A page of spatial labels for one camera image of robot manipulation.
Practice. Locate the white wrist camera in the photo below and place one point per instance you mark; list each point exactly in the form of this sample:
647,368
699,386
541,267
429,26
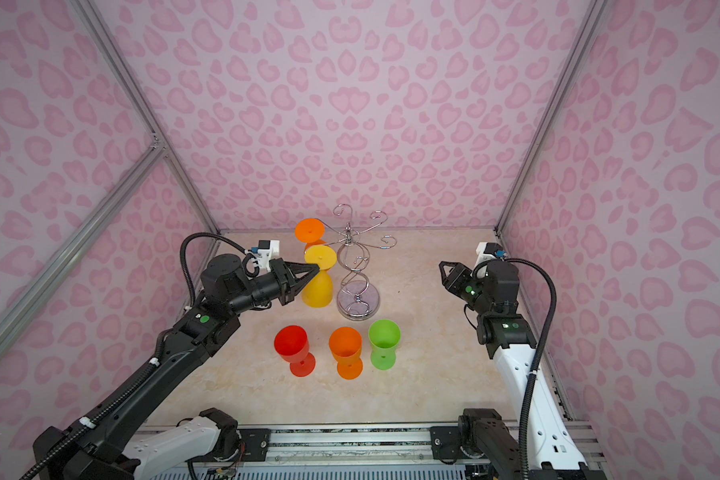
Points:
489,251
264,253

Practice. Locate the aluminium corner frame post left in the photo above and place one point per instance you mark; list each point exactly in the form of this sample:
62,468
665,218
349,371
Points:
105,41

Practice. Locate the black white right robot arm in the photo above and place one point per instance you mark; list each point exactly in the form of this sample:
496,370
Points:
516,384

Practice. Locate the orange plastic wine glass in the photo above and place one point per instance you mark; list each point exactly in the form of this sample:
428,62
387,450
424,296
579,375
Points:
345,345
310,232

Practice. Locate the aluminium corner frame post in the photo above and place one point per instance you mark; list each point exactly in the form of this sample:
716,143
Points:
596,13
105,41

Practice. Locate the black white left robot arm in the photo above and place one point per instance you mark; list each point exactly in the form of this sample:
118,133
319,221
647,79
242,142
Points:
156,372

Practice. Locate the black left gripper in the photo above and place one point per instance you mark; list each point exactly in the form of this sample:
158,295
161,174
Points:
289,285

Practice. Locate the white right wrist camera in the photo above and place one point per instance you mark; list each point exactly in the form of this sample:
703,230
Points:
489,251

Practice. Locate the green plastic wine glass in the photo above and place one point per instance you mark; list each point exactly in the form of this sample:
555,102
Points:
384,336

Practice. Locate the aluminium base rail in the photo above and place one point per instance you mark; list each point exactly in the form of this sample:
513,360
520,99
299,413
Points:
215,436

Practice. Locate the aluminium corner frame post right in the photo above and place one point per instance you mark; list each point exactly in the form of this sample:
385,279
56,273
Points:
596,13

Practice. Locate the chrome wire wine glass rack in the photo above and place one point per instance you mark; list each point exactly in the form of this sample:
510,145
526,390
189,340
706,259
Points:
357,299

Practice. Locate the aluminium diagonal frame bar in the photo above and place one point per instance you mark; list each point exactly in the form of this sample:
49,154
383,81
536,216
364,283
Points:
15,319

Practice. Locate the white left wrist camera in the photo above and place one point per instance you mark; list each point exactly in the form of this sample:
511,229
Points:
264,253

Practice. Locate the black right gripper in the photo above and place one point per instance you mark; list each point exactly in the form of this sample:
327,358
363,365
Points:
459,274

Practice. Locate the yellow plastic wine glass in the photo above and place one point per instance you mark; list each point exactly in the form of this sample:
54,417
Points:
319,291

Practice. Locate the red plastic wine glass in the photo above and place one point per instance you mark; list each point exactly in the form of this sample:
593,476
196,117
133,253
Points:
292,345

